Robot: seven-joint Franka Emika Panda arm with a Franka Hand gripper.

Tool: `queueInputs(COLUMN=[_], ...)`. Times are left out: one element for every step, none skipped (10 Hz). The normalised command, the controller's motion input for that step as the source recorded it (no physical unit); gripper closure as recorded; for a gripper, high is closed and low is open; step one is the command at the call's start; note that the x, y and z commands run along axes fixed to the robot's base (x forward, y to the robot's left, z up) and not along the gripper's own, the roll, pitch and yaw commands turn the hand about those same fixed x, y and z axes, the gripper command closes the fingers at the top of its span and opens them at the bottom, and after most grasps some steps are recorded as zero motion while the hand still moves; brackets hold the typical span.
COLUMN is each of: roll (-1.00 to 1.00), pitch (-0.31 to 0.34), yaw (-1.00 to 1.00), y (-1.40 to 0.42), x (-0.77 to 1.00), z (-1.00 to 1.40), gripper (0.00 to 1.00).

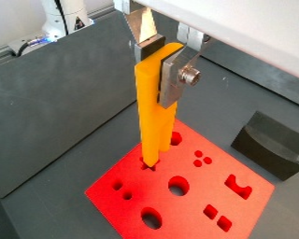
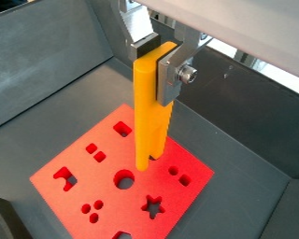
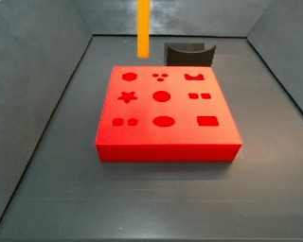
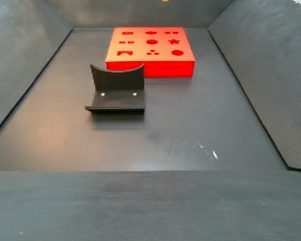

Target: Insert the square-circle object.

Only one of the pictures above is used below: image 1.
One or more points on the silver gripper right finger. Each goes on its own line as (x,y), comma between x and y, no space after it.
(178,72)

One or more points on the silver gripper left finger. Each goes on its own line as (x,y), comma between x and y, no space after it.
(148,40)

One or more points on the yellow two-pronged peg object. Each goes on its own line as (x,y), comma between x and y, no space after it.
(156,118)

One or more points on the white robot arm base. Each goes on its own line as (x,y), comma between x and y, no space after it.
(65,18)

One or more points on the grey vertical side panel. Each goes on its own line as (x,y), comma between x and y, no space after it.
(59,93)

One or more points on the black foam block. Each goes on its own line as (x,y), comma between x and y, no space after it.
(270,144)

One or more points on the red insertion board with holes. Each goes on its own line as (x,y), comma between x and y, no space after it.
(198,195)

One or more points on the grey back wall panel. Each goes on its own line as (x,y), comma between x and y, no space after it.
(259,72)

